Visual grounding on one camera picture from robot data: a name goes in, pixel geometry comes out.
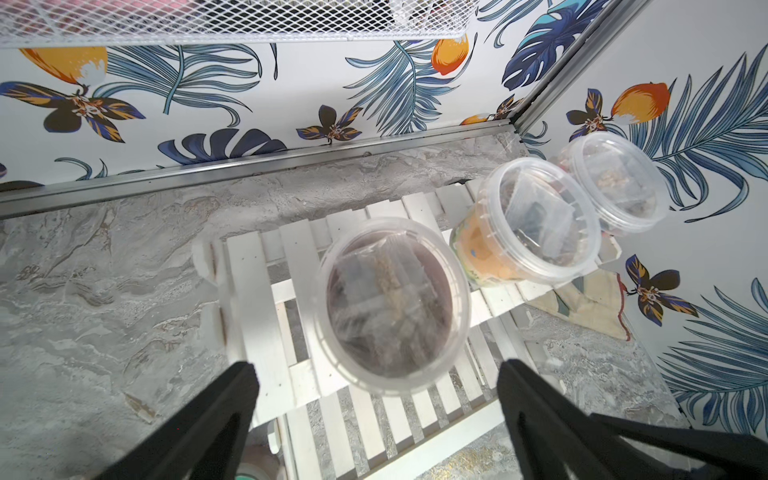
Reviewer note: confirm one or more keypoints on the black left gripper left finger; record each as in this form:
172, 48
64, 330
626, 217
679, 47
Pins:
203, 440

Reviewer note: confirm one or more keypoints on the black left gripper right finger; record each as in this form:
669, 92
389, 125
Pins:
553, 439

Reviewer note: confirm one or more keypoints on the white slatted wooden shelf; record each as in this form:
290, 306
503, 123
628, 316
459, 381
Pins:
265, 315

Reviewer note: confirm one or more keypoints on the clear lidless jar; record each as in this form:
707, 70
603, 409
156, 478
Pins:
393, 308

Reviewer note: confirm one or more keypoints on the beige work glove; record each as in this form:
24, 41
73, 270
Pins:
595, 301

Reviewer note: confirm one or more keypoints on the clear wall-mounted tray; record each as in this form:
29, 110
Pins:
61, 23

